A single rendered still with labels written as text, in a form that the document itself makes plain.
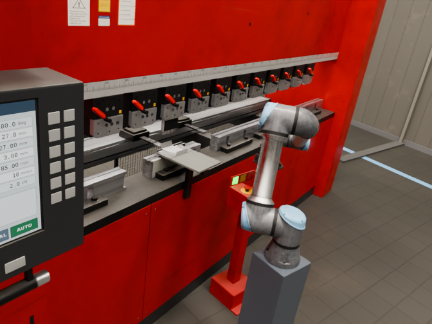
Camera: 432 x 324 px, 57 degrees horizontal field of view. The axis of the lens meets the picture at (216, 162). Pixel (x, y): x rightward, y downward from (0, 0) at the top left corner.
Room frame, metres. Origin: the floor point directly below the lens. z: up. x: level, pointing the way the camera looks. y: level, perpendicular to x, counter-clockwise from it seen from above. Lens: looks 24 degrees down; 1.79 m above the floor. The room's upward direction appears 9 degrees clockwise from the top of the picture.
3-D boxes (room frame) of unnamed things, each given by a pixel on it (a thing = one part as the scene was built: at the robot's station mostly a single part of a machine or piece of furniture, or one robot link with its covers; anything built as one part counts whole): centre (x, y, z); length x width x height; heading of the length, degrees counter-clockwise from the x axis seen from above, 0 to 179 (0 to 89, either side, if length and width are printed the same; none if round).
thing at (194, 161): (1.78, 0.13, 1.00); 0.26 x 0.18 x 0.01; 57
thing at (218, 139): (2.93, -0.42, 0.92); 1.68 x 0.06 x 0.10; 147
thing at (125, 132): (1.94, 0.40, 1.01); 0.26 x 0.12 x 0.05; 57
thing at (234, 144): (2.34, -0.12, 0.89); 0.30 x 0.05 x 0.03; 147
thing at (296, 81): (3.02, -0.48, 1.26); 0.15 x 0.09 x 0.17; 147
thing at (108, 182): (1.40, 0.55, 0.92); 0.50 x 0.06 x 0.10; 147
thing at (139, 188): (2.39, -0.13, 0.85); 3.00 x 0.21 x 0.04; 147
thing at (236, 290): (1.96, -0.24, 0.06); 0.25 x 0.20 x 0.12; 46
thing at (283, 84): (2.85, -0.38, 1.26); 0.15 x 0.09 x 0.17; 147
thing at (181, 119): (2.25, 0.20, 1.01); 0.26 x 0.12 x 0.05; 57
